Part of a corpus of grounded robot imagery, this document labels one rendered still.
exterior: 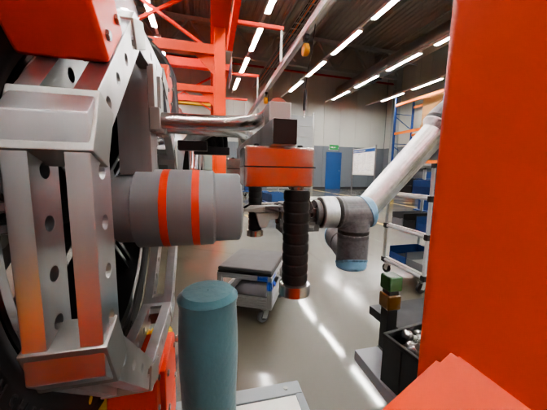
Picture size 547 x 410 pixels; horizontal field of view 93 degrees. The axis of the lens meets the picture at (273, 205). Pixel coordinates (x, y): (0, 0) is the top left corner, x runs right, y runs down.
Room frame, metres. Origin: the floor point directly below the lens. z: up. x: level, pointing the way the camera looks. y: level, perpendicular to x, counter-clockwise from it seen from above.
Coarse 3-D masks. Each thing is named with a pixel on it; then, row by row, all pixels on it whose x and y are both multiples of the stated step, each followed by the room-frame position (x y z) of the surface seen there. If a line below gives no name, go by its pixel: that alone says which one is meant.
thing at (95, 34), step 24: (0, 0) 0.22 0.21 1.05; (24, 0) 0.22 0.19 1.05; (48, 0) 0.22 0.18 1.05; (72, 0) 0.22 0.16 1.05; (96, 0) 0.24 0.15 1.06; (0, 24) 0.23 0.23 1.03; (24, 24) 0.23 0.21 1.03; (48, 24) 0.23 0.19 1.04; (72, 24) 0.23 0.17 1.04; (96, 24) 0.24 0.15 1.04; (24, 48) 0.24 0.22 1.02; (48, 48) 0.24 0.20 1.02; (72, 48) 0.25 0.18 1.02; (96, 48) 0.25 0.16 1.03
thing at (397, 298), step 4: (380, 292) 0.65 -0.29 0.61; (380, 296) 0.65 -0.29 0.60; (384, 296) 0.64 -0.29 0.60; (388, 296) 0.63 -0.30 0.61; (392, 296) 0.63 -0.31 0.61; (396, 296) 0.63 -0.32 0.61; (400, 296) 0.63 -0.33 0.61; (380, 300) 0.65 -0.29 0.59; (384, 300) 0.64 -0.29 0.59; (388, 300) 0.62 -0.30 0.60; (392, 300) 0.62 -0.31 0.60; (396, 300) 0.63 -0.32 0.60; (400, 300) 0.63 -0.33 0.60; (380, 304) 0.65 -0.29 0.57; (384, 304) 0.63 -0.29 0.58; (388, 304) 0.62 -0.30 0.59; (392, 304) 0.62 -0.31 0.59; (396, 304) 0.63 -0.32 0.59; (388, 308) 0.62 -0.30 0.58; (392, 308) 0.62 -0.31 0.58; (396, 308) 0.63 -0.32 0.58
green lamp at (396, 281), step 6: (384, 276) 0.64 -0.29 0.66; (390, 276) 0.63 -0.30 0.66; (396, 276) 0.64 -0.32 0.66; (384, 282) 0.64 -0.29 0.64; (390, 282) 0.62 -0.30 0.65; (396, 282) 0.63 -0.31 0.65; (402, 282) 0.63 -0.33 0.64; (384, 288) 0.64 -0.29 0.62; (390, 288) 0.62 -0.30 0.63; (396, 288) 0.63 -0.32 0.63
